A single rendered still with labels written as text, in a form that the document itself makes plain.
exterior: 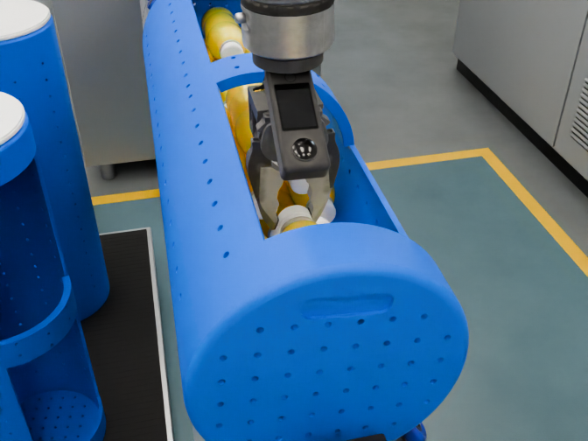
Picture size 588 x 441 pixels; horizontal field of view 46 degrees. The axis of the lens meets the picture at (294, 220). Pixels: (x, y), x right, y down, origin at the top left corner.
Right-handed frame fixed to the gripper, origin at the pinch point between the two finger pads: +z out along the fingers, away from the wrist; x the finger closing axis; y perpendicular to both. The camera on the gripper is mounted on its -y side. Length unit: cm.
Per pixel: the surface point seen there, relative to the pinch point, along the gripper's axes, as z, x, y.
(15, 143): 13, 38, 49
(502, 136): 116, -144, 195
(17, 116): 11, 38, 55
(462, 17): 85, -151, 267
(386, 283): -6.6, -4.0, -19.4
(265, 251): -8.0, 5.8, -14.5
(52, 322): 53, 40, 47
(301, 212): -1.8, -0.6, -1.1
